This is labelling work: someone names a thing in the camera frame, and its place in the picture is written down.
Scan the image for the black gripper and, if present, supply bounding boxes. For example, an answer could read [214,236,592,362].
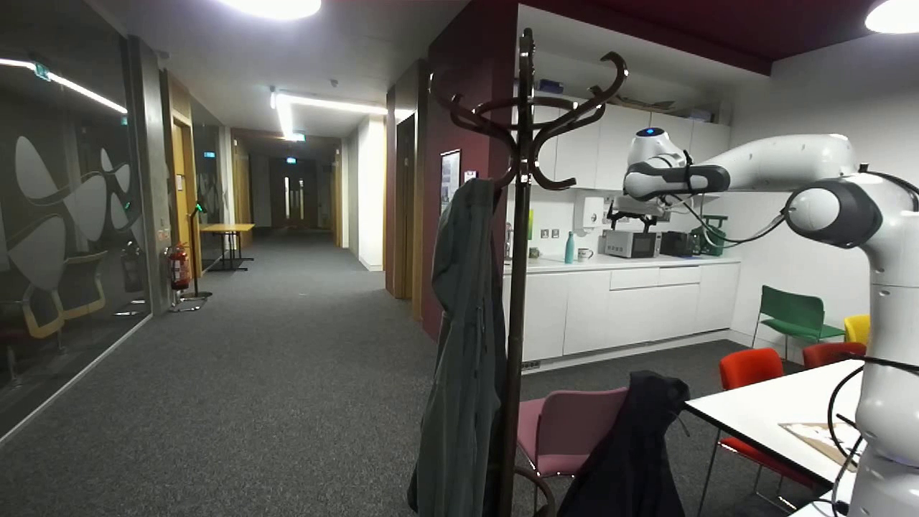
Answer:
[605,196,672,236]

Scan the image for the black jersey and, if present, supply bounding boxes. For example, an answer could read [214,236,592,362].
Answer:
[554,368,694,517]

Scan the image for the green chair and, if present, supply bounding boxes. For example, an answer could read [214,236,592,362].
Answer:
[748,282,849,365]

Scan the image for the red chair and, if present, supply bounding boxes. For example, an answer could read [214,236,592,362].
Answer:
[797,338,870,372]
[714,345,821,486]

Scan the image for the dark grey hanging jersey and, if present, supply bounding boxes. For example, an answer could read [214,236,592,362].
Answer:
[406,174,510,517]

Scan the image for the pink chair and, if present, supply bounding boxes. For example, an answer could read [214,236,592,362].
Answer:
[514,381,636,517]

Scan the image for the yellow chair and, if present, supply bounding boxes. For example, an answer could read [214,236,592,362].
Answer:
[840,313,876,349]

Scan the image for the silver microwave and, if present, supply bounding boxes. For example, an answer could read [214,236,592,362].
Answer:
[593,227,665,260]

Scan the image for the white paper towel dispenser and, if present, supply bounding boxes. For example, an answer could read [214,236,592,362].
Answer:
[570,191,607,236]

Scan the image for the black counter appliance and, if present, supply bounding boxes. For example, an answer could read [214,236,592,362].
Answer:
[658,227,709,259]

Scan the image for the white upper kitchen cabinets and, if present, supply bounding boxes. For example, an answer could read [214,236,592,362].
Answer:
[530,88,737,196]

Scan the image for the white kitchen cabinets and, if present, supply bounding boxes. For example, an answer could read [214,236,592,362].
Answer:
[500,253,747,368]
[530,88,737,196]

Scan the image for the green counter appliance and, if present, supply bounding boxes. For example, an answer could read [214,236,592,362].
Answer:
[701,213,732,259]

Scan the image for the white lower kitchen cabinets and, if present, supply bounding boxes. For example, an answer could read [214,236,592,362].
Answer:
[500,253,747,368]

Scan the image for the dark brown coat stand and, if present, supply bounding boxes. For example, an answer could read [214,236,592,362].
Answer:
[445,26,635,517]

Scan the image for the large white table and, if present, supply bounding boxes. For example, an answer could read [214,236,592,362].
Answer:
[684,356,873,488]

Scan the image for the paper sheet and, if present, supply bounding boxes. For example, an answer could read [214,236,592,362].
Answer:
[774,417,860,471]

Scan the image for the ceiling light strip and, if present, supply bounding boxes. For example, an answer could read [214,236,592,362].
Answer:
[267,88,394,119]
[0,55,132,119]

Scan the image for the yellow corridor table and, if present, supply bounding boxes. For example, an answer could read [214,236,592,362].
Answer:
[194,219,257,275]

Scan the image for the yellow wooden door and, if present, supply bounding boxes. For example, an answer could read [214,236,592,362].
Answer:
[167,102,200,289]

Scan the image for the red fire extinguisher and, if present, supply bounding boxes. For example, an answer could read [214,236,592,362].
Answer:
[167,241,192,293]

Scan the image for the wooden door frame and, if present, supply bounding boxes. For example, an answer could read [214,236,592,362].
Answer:
[383,112,425,308]

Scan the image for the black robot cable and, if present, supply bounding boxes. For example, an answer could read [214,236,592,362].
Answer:
[823,353,919,504]

